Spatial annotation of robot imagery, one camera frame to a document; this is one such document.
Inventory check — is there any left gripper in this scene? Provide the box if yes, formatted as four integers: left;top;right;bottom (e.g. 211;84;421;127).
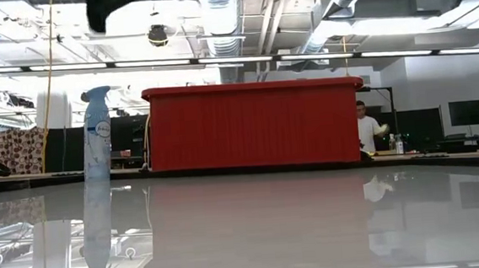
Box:
84;0;153;35

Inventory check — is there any red plastic laundry bin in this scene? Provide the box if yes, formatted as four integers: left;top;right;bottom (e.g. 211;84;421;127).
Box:
140;73;370;178

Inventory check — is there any black ceiling device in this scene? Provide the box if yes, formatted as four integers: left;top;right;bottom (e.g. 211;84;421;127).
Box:
147;24;170;48

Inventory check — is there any light blue air freshener bottle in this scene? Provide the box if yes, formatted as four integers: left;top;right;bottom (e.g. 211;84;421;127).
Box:
74;84;118;192

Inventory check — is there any black partition panel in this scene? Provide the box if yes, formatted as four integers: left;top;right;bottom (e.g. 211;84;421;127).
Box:
42;126;89;174

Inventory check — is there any brown circle patterned fabric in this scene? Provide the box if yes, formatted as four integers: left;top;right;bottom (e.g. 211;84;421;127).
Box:
0;125;50;177

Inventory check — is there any person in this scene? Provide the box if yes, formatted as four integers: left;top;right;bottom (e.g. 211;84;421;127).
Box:
355;98;393;157

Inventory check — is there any black pole stand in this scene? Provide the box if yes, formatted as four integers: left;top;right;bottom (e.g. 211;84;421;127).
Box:
360;83;399;152

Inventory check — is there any black desk equipment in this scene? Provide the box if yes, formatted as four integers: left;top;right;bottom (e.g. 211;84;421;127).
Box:
437;131;479;156

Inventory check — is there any black computer monitor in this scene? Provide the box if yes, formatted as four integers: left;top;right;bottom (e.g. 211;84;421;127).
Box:
449;99;479;127

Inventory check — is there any yellow hanging cord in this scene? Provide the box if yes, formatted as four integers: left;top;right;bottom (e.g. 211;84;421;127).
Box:
29;0;67;174
136;112;158;172

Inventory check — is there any ribbed silver ceiling duct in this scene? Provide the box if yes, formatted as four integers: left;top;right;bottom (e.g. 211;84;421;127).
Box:
194;0;248;86

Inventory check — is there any ceiling light rail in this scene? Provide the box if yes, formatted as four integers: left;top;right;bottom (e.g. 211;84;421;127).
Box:
0;31;479;88

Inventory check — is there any black aluminium table frame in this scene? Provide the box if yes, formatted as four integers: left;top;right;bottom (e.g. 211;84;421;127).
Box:
0;146;479;203

